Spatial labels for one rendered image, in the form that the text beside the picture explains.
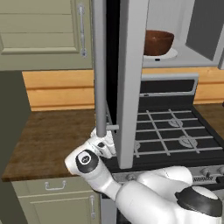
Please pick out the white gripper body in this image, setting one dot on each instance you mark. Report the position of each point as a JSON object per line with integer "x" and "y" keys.
{"x": 110, "y": 145}

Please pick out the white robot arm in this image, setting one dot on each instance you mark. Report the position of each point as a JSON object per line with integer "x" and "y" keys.
{"x": 140, "y": 201}

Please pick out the grey microwave door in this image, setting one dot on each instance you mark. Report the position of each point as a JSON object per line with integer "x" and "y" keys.
{"x": 130, "y": 87}

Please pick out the green base cupboard door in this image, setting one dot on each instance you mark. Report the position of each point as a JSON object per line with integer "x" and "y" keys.
{"x": 58, "y": 210}

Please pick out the white microwave turntable plate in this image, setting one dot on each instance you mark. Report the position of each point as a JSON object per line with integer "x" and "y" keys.
{"x": 172, "y": 54}

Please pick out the brown wooden bowl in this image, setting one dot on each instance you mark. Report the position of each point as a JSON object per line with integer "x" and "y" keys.
{"x": 158, "y": 42}

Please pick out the grey microwave oven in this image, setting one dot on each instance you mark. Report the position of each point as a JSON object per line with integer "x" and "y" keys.
{"x": 201, "y": 32}

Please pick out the grey stove knob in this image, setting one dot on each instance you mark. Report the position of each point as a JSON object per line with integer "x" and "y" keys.
{"x": 219, "y": 170}
{"x": 205, "y": 171}
{"x": 131, "y": 176}

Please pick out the black gas stove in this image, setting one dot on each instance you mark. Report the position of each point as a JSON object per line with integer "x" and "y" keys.
{"x": 175, "y": 128}

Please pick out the green drawer front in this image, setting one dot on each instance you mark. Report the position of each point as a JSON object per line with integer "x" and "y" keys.
{"x": 32, "y": 189}

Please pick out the green wall cupboard door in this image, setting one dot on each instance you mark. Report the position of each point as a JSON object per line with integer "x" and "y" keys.
{"x": 38, "y": 32}

